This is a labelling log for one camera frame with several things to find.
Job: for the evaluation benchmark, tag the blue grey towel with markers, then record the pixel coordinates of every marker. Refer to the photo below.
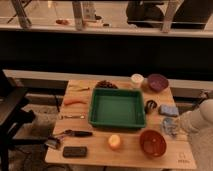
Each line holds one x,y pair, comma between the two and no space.
170,126

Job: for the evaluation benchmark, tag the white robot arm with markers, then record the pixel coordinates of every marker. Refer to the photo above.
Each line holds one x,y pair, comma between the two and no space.
198,124

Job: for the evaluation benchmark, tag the blue plastic cup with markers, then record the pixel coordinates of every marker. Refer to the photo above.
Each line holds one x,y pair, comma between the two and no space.
166,128

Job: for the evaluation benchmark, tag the dark red grapes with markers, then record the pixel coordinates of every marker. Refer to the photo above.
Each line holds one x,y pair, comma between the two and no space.
105,84

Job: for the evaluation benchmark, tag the green plastic tray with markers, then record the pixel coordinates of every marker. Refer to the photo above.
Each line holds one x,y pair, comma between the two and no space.
118,108

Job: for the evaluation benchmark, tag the white lidded container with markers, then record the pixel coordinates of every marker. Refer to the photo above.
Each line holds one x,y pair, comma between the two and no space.
136,80

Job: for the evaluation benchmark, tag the orange carrot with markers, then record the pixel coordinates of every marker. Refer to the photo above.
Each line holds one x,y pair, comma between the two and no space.
72,102

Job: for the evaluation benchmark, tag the purple bowl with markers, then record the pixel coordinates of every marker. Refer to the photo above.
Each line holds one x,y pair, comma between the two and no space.
157,82

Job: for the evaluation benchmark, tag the yellow apple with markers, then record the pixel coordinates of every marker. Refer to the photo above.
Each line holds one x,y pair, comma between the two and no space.
114,142

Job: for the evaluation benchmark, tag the blue sponge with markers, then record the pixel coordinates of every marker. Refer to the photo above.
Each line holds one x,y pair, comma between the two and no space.
170,111

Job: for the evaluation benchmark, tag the red bowl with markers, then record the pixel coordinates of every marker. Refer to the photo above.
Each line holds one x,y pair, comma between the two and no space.
152,143

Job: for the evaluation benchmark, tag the black rectangular block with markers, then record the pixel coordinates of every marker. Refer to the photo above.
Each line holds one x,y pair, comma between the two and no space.
70,152

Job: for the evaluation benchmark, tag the small metal cube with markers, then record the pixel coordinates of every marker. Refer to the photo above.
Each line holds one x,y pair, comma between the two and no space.
53,143

